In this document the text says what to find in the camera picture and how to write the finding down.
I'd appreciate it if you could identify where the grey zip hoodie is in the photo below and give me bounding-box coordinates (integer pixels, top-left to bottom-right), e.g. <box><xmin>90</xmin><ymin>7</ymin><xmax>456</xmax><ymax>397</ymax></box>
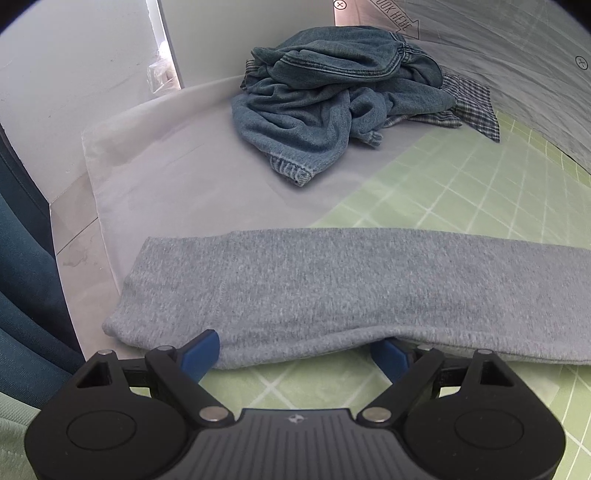
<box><xmin>103</xmin><ymin>228</ymin><xmax>590</xmax><ymax>369</ymax></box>

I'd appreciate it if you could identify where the dark teal curtain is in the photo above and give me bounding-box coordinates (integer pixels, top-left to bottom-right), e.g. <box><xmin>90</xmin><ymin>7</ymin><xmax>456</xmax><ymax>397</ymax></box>
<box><xmin>0</xmin><ymin>133</ymin><xmax>84</xmax><ymax>409</ymax></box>

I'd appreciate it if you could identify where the green grid cutting mat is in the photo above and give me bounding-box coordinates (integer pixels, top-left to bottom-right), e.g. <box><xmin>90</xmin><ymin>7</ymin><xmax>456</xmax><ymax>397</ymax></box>
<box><xmin>197</xmin><ymin>112</ymin><xmax>591</xmax><ymax>480</ymax></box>

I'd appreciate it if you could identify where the checkered plaid shirt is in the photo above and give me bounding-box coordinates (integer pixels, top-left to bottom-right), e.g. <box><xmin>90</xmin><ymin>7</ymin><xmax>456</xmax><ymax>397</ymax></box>
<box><xmin>231</xmin><ymin>61</ymin><xmax>500</xmax><ymax>146</ymax></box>

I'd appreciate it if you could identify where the blue denim garment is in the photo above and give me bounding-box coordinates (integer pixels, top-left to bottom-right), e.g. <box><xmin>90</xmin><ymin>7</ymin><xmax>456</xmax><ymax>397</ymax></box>
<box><xmin>231</xmin><ymin>26</ymin><xmax>456</xmax><ymax>187</ymax></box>

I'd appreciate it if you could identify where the grey printed backdrop sheet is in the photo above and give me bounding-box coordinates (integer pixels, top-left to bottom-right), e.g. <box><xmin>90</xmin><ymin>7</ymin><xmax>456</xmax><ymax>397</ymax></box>
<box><xmin>334</xmin><ymin>0</ymin><xmax>590</xmax><ymax>169</ymax></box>

